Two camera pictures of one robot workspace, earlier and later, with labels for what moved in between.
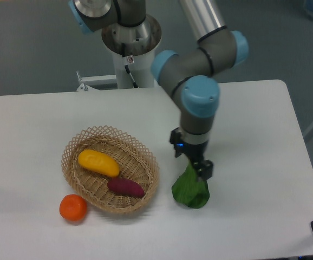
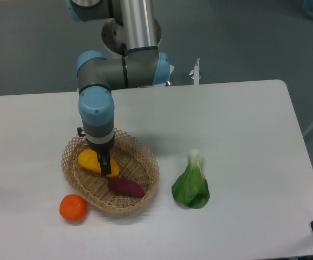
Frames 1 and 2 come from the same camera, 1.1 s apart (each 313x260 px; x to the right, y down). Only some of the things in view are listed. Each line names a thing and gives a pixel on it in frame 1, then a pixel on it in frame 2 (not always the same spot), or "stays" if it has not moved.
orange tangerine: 73,207 stays
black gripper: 195,153 → 97,147
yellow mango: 99,162 stays
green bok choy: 189,190 stays
